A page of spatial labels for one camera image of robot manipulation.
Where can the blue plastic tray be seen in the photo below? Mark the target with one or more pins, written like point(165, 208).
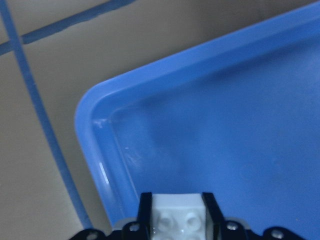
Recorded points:
point(238, 116)

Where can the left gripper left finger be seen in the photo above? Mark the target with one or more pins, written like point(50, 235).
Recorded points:
point(140, 229)

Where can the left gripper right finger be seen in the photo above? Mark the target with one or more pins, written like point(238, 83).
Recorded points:
point(222, 228)

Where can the white block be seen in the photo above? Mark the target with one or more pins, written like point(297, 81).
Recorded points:
point(178, 217)

